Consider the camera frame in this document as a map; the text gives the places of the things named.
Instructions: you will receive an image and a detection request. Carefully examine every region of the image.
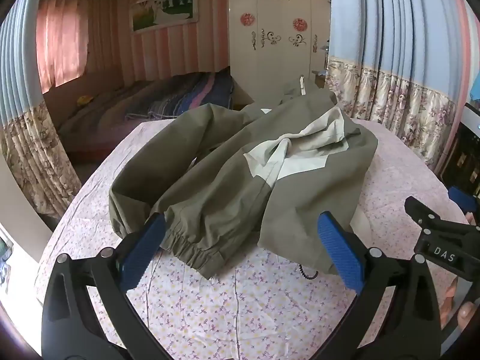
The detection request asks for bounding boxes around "olive and white jacket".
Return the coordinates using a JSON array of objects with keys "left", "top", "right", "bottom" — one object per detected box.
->
[{"left": 108, "top": 77, "right": 379, "bottom": 281}]

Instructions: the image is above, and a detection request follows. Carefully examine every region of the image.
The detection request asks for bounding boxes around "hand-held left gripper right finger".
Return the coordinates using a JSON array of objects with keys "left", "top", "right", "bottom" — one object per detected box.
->
[{"left": 317, "top": 211, "right": 441, "bottom": 360}]

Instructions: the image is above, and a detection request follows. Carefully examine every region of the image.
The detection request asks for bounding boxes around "bed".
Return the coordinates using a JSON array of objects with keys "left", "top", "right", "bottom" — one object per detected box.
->
[{"left": 43, "top": 69, "right": 256, "bottom": 166}]

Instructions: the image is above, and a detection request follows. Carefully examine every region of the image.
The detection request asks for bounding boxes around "striped blanket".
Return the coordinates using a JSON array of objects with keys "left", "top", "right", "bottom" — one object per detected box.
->
[{"left": 125, "top": 67, "right": 235, "bottom": 122}]

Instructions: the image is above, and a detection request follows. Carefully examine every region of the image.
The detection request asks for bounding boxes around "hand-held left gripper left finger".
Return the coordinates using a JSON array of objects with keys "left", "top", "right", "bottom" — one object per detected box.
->
[{"left": 40, "top": 213, "right": 177, "bottom": 360}]

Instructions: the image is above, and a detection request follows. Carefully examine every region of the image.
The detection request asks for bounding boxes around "wooden nightstand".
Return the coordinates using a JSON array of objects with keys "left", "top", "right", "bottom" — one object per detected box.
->
[{"left": 310, "top": 69, "right": 331, "bottom": 90}]

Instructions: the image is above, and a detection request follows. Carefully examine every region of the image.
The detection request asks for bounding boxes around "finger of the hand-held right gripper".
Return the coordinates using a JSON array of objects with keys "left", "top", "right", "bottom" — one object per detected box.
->
[
  {"left": 404, "top": 195, "right": 480, "bottom": 240},
  {"left": 447, "top": 185, "right": 479, "bottom": 216}
]

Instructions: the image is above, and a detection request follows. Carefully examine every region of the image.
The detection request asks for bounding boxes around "blue floral curtain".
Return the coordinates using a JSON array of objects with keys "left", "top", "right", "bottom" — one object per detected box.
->
[
  {"left": 0, "top": 0, "right": 83, "bottom": 231},
  {"left": 324, "top": 0, "right": 475, "bottom": 175}
]

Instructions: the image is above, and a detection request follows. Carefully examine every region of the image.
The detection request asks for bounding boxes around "person's right hand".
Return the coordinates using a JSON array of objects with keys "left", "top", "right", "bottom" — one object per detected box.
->
[{"left": 458, "top": 300, "right": 479, "bottom": 321}]

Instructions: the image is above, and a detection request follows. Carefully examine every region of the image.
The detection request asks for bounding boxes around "white wardrobe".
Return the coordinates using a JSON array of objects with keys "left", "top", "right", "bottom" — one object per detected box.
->
[{"left": 228, "top": 0, "right": 332, "bottom": 106}]

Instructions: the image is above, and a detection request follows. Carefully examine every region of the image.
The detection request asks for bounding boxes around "pink floral tablecloth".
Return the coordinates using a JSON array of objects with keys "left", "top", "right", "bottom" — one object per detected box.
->
[{"left": 34, "top": 118, "right": 477, "bottom": 360}]

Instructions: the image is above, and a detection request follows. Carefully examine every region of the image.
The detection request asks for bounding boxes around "framed wall picture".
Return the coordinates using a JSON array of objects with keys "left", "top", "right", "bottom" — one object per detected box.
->
[{"left": 129, "top": 0, "right": 199, "bottom": 35}]

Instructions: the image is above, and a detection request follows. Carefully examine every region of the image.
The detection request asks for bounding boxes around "black glass-front cabinet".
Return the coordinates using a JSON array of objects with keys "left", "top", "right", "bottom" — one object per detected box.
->
[{"left": 437, "top": 103, "right": 480, "bottom": 199}]

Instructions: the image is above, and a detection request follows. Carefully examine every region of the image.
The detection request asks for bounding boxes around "pink curtain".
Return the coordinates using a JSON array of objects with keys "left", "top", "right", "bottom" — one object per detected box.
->
[{"left": 35, "top": 0, "right": 91, "bottom": 94}]

